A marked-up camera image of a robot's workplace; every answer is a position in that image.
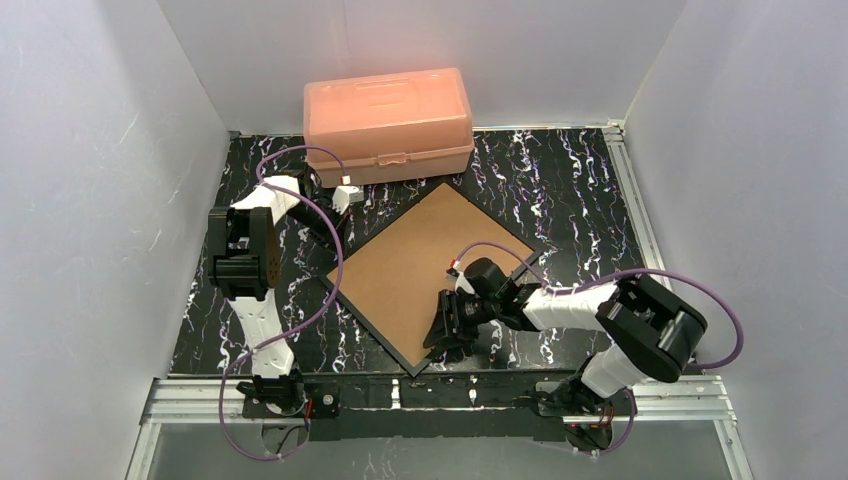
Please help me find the brown cardboard backing board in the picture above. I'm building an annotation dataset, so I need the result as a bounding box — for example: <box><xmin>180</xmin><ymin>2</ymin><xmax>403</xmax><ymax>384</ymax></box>
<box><xmin>322</xmin><ymin>182</ymin><xmax>540</xmax><ymax>376</ymax></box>

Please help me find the black picture frame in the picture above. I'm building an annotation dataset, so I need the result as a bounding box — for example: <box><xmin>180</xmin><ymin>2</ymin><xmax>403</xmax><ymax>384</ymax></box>
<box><xmin>338</xmin><ymin>179</ymin><xmax>542</xmax><ymax>377</ymax></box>

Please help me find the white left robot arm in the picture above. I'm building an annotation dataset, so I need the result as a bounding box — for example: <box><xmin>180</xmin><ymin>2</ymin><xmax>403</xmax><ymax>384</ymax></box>
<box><xmin>206</xmin><ymin>175</ymin><xmax>363</xmax><ymax>379</ymax></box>

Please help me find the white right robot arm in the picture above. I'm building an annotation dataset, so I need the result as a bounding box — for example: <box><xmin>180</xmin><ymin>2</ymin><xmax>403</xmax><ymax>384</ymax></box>
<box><xmin>422</xmin><ymin>258</ymin><xmax>708</xmax><ymax>407</ymax></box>

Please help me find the pink plastic storage box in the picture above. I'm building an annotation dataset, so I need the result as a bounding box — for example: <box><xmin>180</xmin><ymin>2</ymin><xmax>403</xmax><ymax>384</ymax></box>
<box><xmin>303</xmin><ymin>68</ymin><xmax>475</xmax><ymax>187</ymax></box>

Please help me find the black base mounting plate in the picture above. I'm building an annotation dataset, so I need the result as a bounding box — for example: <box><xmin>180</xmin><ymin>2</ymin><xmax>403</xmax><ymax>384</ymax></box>
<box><xmin>241</xmin><ymin>370</ymin><xmax>637</xmax><ymax>442</ymax></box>

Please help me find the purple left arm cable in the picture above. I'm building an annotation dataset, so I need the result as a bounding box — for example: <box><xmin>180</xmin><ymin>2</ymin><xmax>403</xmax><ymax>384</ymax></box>
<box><xmin>218</xmin><ymin>145</ymin><xmax>350</xmax><ymax>463</ymax></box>

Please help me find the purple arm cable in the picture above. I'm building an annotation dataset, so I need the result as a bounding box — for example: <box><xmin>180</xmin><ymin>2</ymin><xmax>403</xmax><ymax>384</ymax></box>
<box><xmin>445</xmin><ymin>240</ymin><xmax>745</xmax><ymax>458</ymax></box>
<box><xmin>218</xmin><ymin>145</ymin><xmax>350</xmax><ymax>463</ymax></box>

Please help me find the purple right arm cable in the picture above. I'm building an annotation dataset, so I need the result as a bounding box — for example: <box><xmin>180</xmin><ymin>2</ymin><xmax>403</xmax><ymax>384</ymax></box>
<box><xmin>445</xmin><ymin>240</ymin><xmax>745</xmax><ymax>458</ymax></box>

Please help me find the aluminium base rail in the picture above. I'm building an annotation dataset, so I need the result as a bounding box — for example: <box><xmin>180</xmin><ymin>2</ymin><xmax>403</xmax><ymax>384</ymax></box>
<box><xmin>127</xmin><ymin>370</ymin><xmax>752</xmax><ymax>479</ymax></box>

